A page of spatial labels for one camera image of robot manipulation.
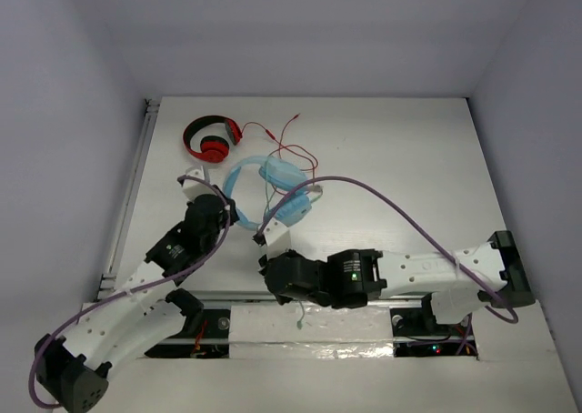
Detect green headphone cable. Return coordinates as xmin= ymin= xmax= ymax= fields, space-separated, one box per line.
xmin=261 ymin=157 xmax=325 ymax=331

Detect light blue headphones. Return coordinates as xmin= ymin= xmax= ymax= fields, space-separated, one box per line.
xmin=222 ymin=156 xmax=312 ymax=227

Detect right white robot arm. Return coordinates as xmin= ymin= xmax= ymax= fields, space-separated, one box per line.
xmin=259 ymin=230 xmax=536 ymax=334

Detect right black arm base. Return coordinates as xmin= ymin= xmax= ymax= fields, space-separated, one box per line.
xmin=390 ymin=299 xmax=478 ymax=358

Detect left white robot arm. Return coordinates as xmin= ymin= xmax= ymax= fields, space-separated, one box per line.
xmin=28 ymin=192 xmax=238 ymax=412

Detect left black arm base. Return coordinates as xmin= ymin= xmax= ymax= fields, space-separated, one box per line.
xmin=145 ymin=288 xmax=231 ymax=359

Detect red black headphones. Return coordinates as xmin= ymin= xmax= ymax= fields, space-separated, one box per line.
xmin=182 ymin=115 xmax=243 ymax=164

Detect white foam block with tape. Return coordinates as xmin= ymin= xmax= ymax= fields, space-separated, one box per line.
xmin=228 ymin=303 xmax=394 ymax=359

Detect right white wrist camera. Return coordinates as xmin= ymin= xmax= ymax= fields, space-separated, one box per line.
xmin=253 ymin=218 xmax=292 ymax=260

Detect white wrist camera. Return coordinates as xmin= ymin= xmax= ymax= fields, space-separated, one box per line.
xmin=253 ymin=218 xmax=292 ymax=260
xmin=177 ymin=165 xmax=212 ymax=201

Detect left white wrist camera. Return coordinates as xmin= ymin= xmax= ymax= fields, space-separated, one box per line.
xmin=177 ymin=165 xmax=212 ymax=201

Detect aluminium rail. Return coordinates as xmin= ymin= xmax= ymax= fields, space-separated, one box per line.
xmin=99 ymin=274 xmax=433 ymax=303

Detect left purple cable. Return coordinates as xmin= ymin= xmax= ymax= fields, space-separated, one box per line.
xmin=27 ymin=183 xmax=231 ymax=408

